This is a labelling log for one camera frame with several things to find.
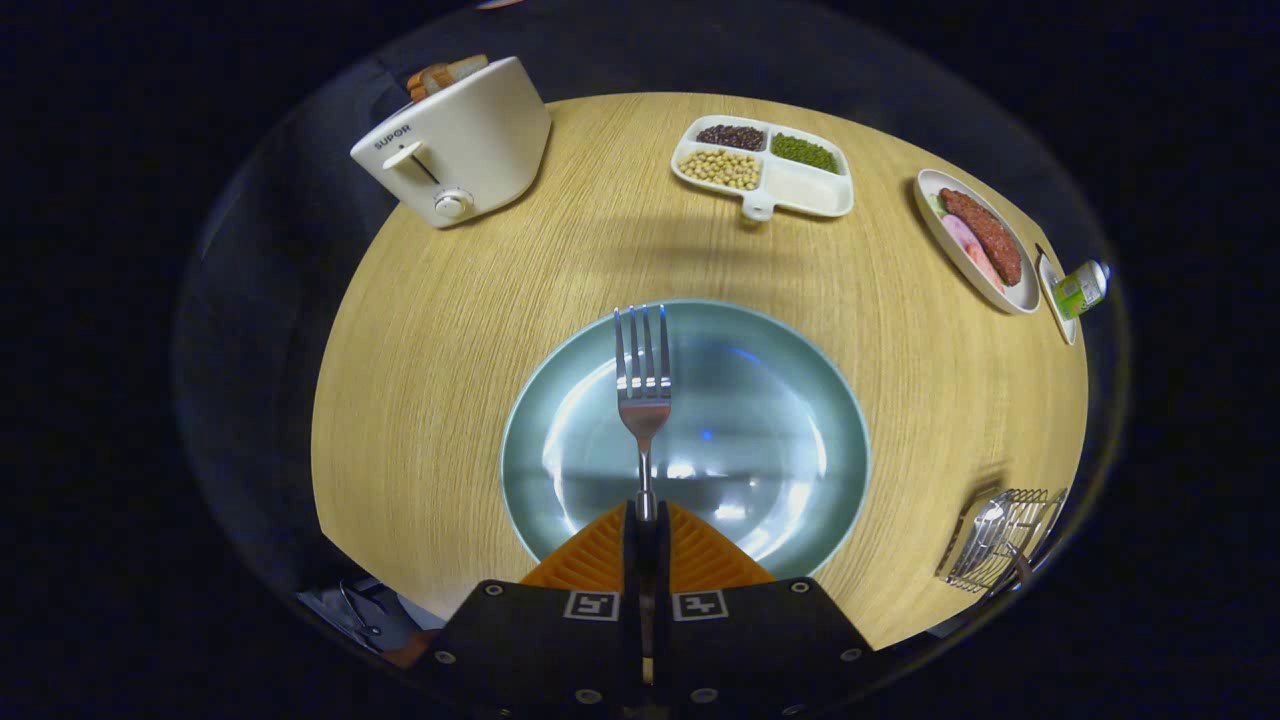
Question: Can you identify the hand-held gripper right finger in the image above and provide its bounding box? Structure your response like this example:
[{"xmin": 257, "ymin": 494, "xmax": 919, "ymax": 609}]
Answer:
[{"xmin": 655, "ymin": 500, "xmax": 871, "ymax": 720}]

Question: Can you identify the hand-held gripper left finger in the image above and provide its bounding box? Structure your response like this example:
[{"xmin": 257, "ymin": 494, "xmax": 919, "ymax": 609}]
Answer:
[{"xmin": 432, "ymin": 500, "xmax": 642, "ymax": 720}]

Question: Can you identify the silver fork with dark handle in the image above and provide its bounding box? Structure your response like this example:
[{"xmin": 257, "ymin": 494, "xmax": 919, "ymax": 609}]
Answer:
[{"xmin": 612, "ymin": 304, "xmax": 674, "ymax": 666}]

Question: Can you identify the silver metal spoon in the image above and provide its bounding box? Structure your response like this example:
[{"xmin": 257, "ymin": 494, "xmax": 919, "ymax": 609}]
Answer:
[{"xmin": 962, "ymin": 498, "xmax": 1036, "ymax": 593}]

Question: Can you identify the light blue round plate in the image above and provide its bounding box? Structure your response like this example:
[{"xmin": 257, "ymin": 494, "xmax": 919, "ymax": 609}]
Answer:
[{"xmin": 499, "ymin": 298, "xmax": 872, "ymax": 581}]

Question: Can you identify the pile of yellow soybeans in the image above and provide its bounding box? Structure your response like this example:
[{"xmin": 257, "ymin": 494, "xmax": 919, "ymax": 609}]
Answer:
[{"xmin": 678, "ymin": 148, "xmax": 761, "ymax": 191}]

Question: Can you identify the white divided dish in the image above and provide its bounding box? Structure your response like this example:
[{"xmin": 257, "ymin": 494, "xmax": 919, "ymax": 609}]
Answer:
[{"xmin": 670, "ymin": 115, "xmax": 856, "ymax": 223}]

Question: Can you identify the pile of dark red beans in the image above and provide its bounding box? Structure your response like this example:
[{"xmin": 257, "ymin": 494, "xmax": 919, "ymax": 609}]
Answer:
[{"xmin": 695, "ymin": 124, "xmax": 766, "ymax": 152}]

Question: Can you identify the pile of green beans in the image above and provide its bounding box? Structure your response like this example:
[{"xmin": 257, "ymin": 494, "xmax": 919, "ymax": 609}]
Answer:
[{"xmin": 770, "ymin": 133, "xmax": 839, "ymax": 174}]

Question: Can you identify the pink ham slice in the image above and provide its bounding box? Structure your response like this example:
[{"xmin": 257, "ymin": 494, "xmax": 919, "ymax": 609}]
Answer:
[
  {"xmin": 965, "ymin": 240, "xmax": 1004, "ymax": 293},
  {"xmin": 942, "ymin": 214, "xmax": 986, "ymax": 256}
]

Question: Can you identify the white oval dinner plate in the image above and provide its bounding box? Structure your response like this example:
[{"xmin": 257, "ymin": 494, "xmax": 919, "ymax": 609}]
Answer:
[{"xmin": 914, "ymin": 168, "xmax": 1042, "ymax": 316}]

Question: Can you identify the cream white toaster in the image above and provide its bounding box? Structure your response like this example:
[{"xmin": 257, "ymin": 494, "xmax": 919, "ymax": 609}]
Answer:
[{"xmin": 350, "ymin": 56, "xmax": 553, "ymax": 230}]

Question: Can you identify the brown meat steak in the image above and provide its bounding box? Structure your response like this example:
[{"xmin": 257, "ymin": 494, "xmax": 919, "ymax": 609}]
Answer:
[{"xmin": 938, "ymin": 188, "xmax": 1024, "ymax": 287}]

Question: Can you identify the small white coaster tray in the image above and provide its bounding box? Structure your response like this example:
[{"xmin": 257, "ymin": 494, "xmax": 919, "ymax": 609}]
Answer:
[{"xmin": 1035, "ymin": 243, "xmax": 1081, "ymax": 347}]

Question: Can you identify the green label metal bottle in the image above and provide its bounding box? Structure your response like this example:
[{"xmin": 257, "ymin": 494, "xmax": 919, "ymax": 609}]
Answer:
[{"xmin": 1052, "ymin": 260, "xmax": 1111, "ymax": 321}]

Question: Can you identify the silver wire metal tray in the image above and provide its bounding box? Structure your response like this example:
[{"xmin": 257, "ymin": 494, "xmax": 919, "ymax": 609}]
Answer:
[{"xmin": 935, "ymin": 487, "xmax": 1069, "ymax": 598}]

